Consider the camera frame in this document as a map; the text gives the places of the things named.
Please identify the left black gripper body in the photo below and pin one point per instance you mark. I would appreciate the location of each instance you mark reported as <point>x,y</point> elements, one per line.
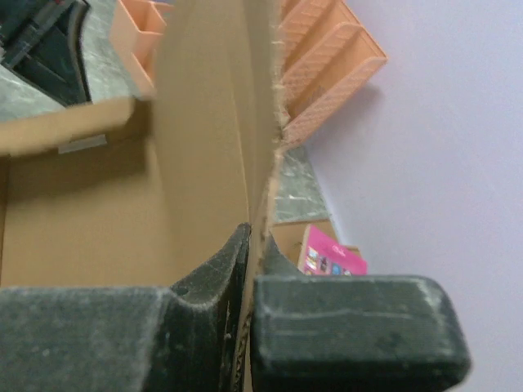
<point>41,45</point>

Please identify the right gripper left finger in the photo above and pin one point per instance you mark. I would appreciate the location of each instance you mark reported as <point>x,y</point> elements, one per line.
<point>178,338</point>

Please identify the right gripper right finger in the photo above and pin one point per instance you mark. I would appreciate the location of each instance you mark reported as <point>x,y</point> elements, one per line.
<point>352,333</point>

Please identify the large cardboard box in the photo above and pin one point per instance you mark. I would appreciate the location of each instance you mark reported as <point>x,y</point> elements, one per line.
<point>140,192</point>

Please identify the folded cardboard box under book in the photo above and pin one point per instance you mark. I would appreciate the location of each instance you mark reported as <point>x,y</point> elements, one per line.
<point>288,236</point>

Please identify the pink paperback book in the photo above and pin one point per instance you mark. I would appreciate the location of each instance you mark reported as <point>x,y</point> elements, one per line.
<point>323,255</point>

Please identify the peach plastic file organizer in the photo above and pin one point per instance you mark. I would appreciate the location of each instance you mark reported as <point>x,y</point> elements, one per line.
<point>328,56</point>

